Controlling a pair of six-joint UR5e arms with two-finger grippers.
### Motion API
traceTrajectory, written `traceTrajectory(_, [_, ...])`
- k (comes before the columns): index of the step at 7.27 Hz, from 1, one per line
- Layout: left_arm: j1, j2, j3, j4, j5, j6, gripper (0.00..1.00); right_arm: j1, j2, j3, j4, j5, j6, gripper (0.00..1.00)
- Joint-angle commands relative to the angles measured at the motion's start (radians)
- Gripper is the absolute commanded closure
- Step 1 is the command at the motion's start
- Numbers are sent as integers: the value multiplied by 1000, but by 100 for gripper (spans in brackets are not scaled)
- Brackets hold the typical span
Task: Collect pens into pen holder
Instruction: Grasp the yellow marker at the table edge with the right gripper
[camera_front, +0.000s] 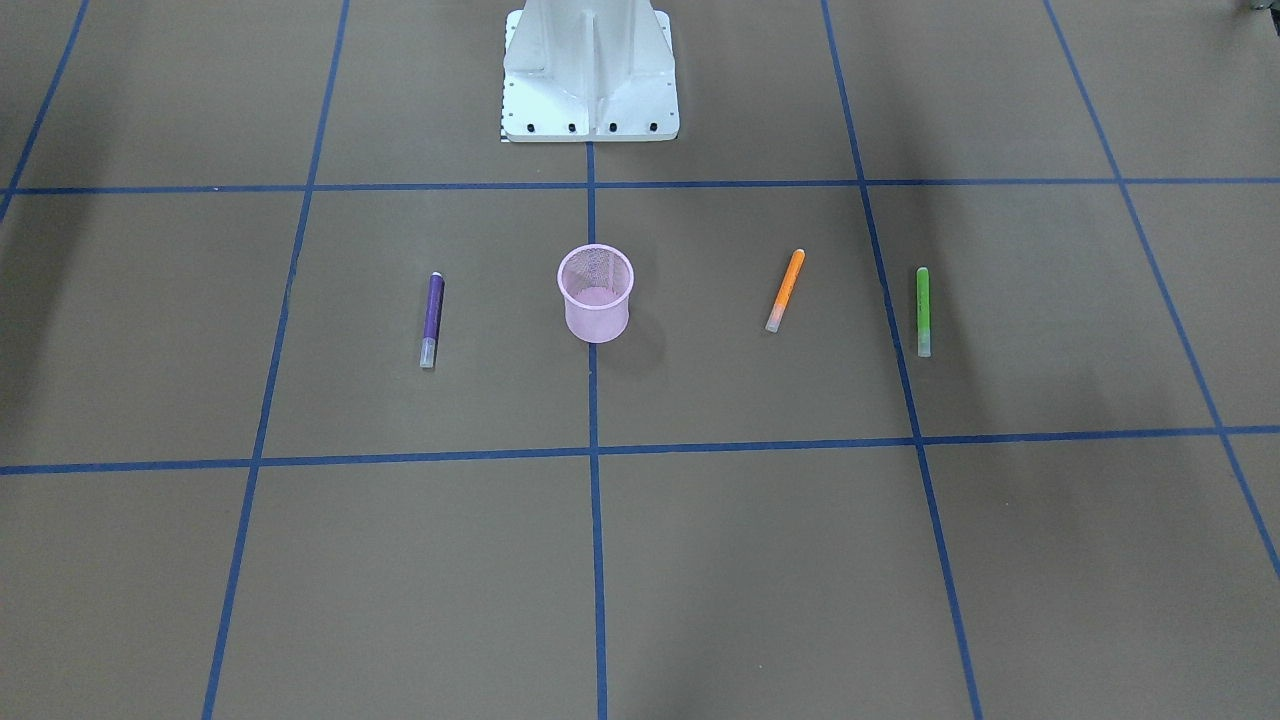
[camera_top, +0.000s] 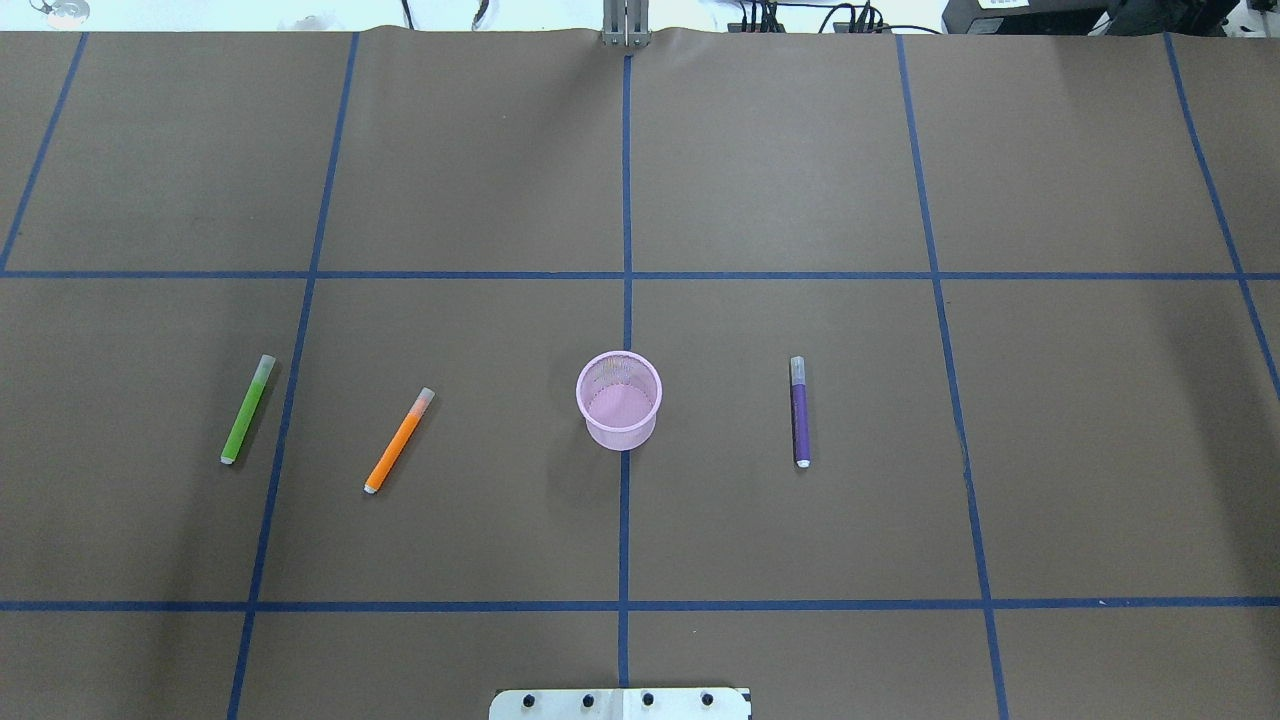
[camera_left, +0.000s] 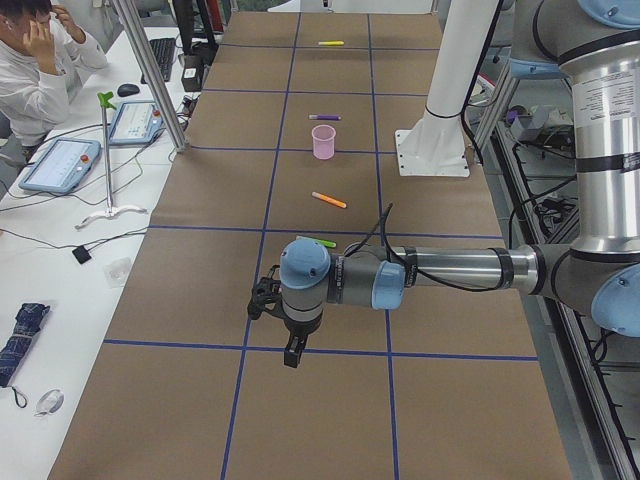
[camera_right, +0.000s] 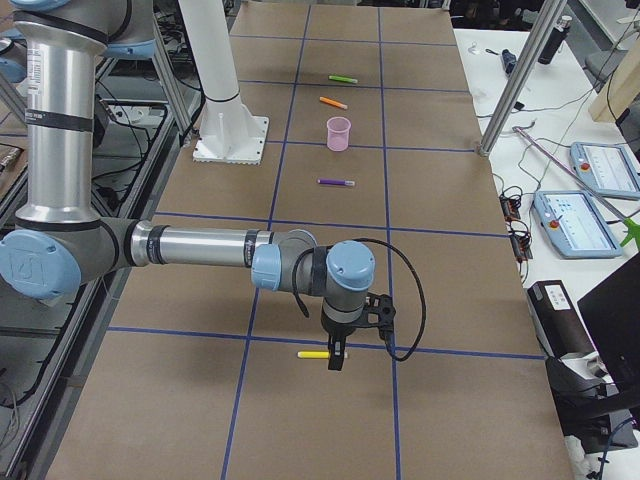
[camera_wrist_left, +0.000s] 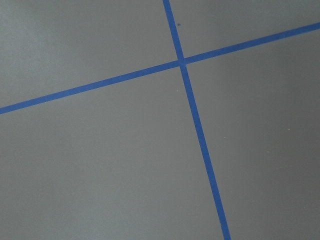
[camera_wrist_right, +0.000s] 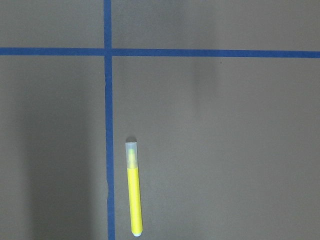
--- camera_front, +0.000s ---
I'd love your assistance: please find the orange marker pen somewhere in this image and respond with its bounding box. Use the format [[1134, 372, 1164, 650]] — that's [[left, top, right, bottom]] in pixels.
[[764, 249, 806, 334]]

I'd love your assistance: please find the purple marker pen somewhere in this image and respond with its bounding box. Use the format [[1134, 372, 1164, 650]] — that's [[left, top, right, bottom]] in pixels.
[[419, 272, 445, 369]]

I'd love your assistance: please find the green marker pen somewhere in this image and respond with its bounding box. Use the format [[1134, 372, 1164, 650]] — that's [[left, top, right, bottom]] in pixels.
[[915, 266, 932, 357]]

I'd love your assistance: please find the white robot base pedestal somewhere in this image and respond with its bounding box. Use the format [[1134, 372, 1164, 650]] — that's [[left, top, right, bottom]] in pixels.
[[500, 1, 681, 143]]

